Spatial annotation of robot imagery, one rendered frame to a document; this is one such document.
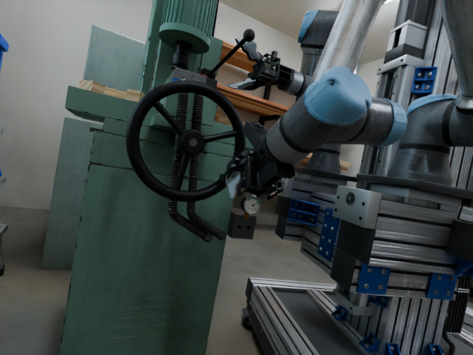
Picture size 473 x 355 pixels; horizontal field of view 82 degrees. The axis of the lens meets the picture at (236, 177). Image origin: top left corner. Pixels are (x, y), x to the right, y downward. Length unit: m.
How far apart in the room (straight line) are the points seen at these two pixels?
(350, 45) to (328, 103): 0.27
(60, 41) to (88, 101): 2.57
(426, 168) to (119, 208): 0.83
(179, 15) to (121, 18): 2.50
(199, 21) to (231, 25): 2.88
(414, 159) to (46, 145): 3.06
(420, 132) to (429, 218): 0.22
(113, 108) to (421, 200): 0.84
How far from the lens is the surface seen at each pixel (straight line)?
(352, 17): 0.65
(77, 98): 0.83
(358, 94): 0.38
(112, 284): 0.91
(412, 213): 0.81
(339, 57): 0.60
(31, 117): 3.29
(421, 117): 0.87
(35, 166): 3.30
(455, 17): 0.73
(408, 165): 0.84
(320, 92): 0.37
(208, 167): 0.87
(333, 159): 1.24
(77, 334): 0.99
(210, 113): 0.77
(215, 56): 1.28
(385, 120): 0.46
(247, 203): 0.86
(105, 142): 0.82
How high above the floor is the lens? 0.77
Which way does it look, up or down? 2 degrees down
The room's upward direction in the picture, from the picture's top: 10 degrees clockwise
